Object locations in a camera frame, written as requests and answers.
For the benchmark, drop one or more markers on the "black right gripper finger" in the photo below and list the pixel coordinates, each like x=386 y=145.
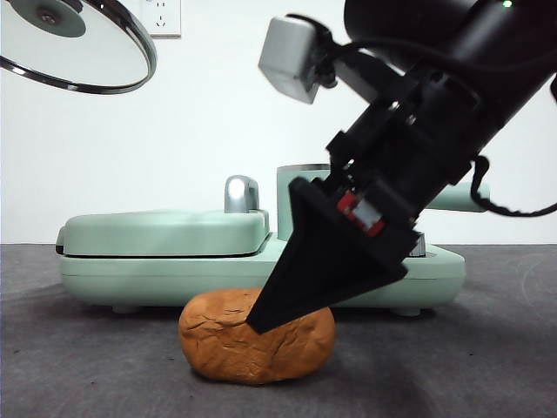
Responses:
x=322 y=270

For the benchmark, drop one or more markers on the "brown potato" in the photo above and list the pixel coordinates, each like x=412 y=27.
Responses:
x=217 y=348

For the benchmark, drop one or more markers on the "glass pot lid green knob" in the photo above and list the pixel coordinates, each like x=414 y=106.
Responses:
x=87 y=56

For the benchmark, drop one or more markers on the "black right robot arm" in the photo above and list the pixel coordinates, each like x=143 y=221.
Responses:
x=478 y=35

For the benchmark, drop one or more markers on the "silver control knob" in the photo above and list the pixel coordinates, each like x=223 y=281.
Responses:
x=418 y=244

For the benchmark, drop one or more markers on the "mint green breakfast machine base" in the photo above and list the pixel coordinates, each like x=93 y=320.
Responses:
x=152 y=278

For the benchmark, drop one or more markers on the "mint green hinged griddle cover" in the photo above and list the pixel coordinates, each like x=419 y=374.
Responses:
x=152 y=233

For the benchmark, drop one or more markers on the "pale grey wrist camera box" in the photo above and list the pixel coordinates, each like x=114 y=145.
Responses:
x=291 y=61

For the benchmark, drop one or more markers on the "white wall socket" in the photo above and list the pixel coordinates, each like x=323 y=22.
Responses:
x=167 y=19

